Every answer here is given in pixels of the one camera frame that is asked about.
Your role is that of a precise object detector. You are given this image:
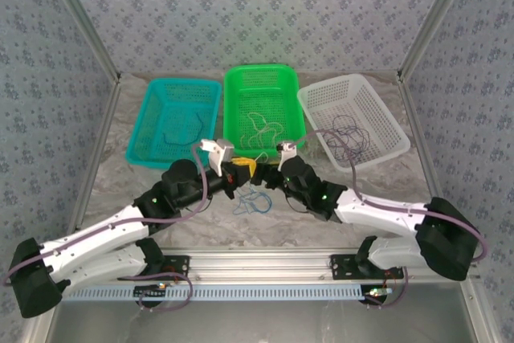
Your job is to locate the thin light blue cable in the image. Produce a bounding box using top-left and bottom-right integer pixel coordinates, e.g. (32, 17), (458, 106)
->
(232, 182), (275, 216)

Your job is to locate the thin dark blue cable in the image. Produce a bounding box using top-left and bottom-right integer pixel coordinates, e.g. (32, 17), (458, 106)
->
(162, 112), (205, 146)

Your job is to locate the green plastic basket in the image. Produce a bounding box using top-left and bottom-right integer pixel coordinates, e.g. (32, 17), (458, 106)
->
(222, 63), (308, 159)

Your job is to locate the teal plastic basket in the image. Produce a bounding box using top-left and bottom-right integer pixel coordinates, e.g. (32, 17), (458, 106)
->
(124, 79), (223, 170)

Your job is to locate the small controller board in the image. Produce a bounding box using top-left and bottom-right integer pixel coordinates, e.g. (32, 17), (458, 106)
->
(133, 283), (169, 299)
(363, 286), (394, 304)

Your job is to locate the white plastic basket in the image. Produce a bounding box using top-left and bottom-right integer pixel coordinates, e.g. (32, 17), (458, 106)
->
(296, 73), (411, 174)

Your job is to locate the mauve left arm cable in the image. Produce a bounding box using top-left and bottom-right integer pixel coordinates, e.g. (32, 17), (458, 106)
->
(2, 144), (210, 314)

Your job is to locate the mauve arm cable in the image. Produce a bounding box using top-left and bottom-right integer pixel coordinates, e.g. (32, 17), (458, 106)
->
(2, 144), (210, 314)
(291, 129), (490, 310)

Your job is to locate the mauve right arm cable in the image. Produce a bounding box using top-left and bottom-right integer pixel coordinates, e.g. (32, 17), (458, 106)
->
(291, 129), (490, 310)

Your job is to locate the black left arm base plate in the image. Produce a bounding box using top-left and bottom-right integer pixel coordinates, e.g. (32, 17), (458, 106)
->
(160, 254), (190, 280)

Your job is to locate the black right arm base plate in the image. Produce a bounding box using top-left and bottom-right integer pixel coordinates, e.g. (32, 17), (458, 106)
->
(329, 253), (405, 280)

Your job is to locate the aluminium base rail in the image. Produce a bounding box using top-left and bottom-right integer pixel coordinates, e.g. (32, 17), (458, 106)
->
(50, 248), (481, 284)

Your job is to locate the aluminium side rail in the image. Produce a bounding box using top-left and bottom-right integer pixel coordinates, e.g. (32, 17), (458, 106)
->
(396, 71), (459, 251)
(62, 76), (124, 254)

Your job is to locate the white slotted cable duct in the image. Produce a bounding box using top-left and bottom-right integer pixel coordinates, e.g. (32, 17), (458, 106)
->
(66, 283), (369, 302)

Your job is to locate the aluminium frame post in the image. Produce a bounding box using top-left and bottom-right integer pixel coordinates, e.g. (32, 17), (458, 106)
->
(397, 0), (481, 81)
(39, 0), (123, 84)

